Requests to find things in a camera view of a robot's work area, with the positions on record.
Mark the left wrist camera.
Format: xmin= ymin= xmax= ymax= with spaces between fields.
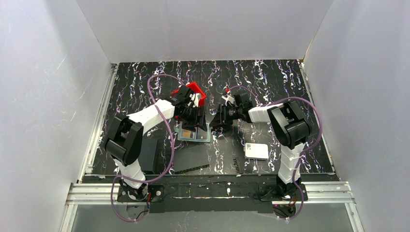
xmin=188 ymin=93 xmax=201 ymax=108

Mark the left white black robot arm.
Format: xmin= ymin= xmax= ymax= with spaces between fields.
xmin=103 ymin=83 xmax=208 ymax=195

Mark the red plastic bin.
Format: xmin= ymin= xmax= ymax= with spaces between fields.
xmin=171 ymin=82 xmax=206 ymax=107

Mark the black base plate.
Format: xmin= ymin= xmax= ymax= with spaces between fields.
xmin=250 ymin=184 xmax=308 ymax=203
xmin=117 ymin=185 xmax=164 ymax=203

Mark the mint green card holder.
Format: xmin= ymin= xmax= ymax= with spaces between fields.
xmin=174 ymin=123 xmax=212 ymax=143

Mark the white flat box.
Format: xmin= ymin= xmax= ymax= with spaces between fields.
xmin=244 ymin=143 xmax=269 ymax=160

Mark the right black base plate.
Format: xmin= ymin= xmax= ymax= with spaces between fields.
xmin=250 ymin=184 xmax=308 ymax=203

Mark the small black comb strip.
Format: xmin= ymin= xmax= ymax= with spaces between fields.
xmin=233 ymin=158 xmax=242 ymax=175

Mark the orange card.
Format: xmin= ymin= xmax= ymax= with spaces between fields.
xmin=180 ymin=129 xmax=195 ymax=139

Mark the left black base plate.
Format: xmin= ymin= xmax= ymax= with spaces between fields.
xmin=117 ymin=185 xmax=164 ymax=203

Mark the black rectangular block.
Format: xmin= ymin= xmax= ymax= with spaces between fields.
xmin=138 ymin=137 xmax=158 ymax=174

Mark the black flat plate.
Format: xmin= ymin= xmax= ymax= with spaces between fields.
xmin=173 ymin=145 xmax=210 ymax=174

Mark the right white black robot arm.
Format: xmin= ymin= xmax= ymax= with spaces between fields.
xmin=210 ymin=93 xmax=312 ymax=197

